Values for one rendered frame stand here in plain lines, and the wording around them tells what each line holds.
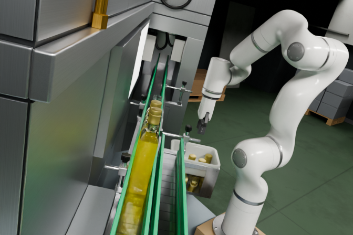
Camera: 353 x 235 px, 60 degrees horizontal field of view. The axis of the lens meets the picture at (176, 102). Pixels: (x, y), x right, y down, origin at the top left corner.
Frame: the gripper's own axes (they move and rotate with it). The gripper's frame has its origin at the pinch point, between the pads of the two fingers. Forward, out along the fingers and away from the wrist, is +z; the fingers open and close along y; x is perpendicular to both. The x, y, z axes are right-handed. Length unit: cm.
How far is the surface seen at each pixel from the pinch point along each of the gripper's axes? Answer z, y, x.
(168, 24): -33, -71, -24
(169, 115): 26, -71, -10
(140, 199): 8, 46, -21
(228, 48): 29, -503, 106
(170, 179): 7.9, 32.6, -11.5
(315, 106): 91, -440, 293
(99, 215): 8, 56, -31
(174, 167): 7.9, 24.3, -10.3
